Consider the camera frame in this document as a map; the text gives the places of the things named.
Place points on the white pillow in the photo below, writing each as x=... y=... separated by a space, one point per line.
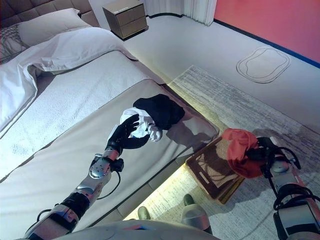
x=50 y=25

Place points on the brown two-drawer nightstand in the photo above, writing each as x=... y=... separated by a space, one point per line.
x=125 y=20

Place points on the grey robot torso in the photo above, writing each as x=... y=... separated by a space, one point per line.
x=150 y=231

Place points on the white outlined floor mat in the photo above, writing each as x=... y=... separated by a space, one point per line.
x=262 y=65

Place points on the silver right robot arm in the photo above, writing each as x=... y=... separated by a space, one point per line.
x=292 y=200

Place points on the white textured bed sheet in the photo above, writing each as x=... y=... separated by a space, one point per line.
x=75 y=100

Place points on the black garment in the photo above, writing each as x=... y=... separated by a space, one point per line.
x=162 y=110

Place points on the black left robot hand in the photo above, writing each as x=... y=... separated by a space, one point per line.
x=120 y=137

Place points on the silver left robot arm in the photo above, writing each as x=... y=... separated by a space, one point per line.
x=85 y=187

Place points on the grey streaked area rug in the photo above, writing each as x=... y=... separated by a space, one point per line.
x=250 y=107

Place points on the woven wicker basket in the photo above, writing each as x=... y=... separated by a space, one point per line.
x=212 y=172

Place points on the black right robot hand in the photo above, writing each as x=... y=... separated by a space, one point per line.
x=265 y=150

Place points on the white garment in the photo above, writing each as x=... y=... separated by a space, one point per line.
x=143 y=125

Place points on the brown tufted headboard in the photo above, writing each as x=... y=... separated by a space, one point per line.
x=50 y=7

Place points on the white duvet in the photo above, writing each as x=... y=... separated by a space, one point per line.
x=75 y=47

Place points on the red garment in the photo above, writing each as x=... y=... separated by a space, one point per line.
x=240 y=150

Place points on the patterned beige cushion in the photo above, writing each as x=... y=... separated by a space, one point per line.
x=10 y=42

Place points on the beige bed runner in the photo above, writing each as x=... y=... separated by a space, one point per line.
x=62 y=162

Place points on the beige upholstered bed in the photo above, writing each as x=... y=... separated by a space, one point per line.
x=75 y=112

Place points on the white pleated curtain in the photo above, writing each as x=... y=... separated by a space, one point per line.
x=190 y=10

